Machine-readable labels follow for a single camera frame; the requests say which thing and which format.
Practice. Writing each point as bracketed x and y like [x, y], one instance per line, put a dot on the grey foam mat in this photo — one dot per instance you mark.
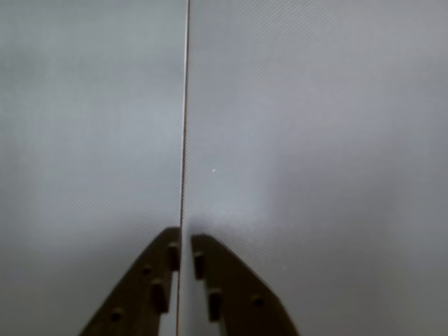
[315, 140]
[87, 140]

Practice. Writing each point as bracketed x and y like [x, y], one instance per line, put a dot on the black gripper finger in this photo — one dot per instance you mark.
[238, 297]
[140, 287]

